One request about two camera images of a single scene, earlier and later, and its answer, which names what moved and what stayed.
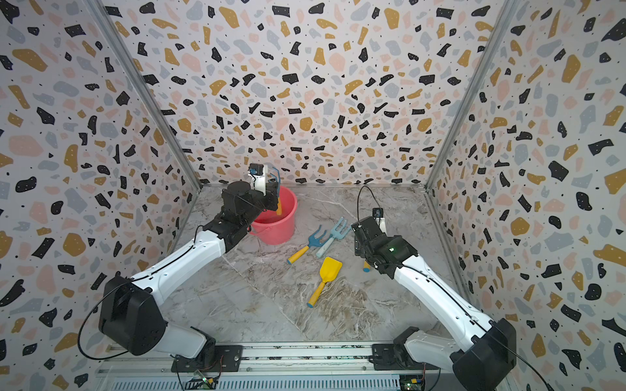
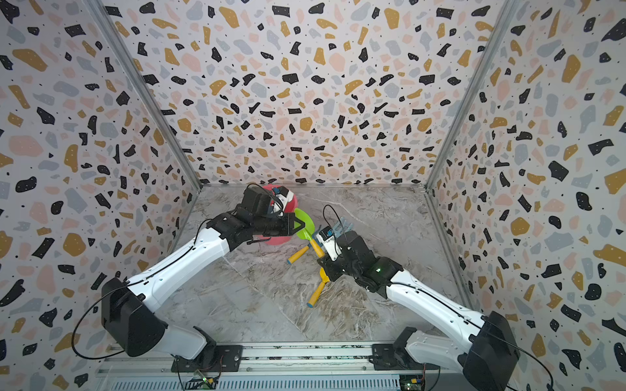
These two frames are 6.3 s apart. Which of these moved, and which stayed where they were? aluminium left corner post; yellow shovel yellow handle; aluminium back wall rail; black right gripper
Moved: black right gripper
Stayed: aluminium back wall rail; yellow shovel yellow handle; aluminium left corner post
